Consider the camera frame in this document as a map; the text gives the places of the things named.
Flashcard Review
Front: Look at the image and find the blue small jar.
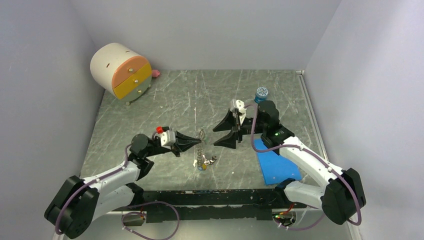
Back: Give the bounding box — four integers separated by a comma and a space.
254, 86, 269, 104

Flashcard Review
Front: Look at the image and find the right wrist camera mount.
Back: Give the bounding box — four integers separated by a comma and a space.
229, 99, 247, 126

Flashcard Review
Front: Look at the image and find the round mini drawer cabinet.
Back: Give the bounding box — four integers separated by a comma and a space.
89, 43, 153, 104

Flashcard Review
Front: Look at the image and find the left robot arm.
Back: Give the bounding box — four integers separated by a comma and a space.
44, 127, 202, 239

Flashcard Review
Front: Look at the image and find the side aluminium rail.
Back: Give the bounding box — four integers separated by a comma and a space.
295, 70, 328, 160

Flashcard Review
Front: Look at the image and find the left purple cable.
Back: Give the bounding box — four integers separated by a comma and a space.
54, 130, 181, 240

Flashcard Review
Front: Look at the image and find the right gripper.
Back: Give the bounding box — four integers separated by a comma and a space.
213, 109, 267, 149

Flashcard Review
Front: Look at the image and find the pink small object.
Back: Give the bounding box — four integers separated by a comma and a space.
151, 69, 161, 78

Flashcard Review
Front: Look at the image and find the black white key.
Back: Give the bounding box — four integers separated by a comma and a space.
204, 155, 218, 166

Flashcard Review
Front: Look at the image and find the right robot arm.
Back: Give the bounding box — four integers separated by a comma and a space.
212, 99, 366, 226

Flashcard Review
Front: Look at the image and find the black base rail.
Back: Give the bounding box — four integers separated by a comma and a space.
109, 188, 307, 223

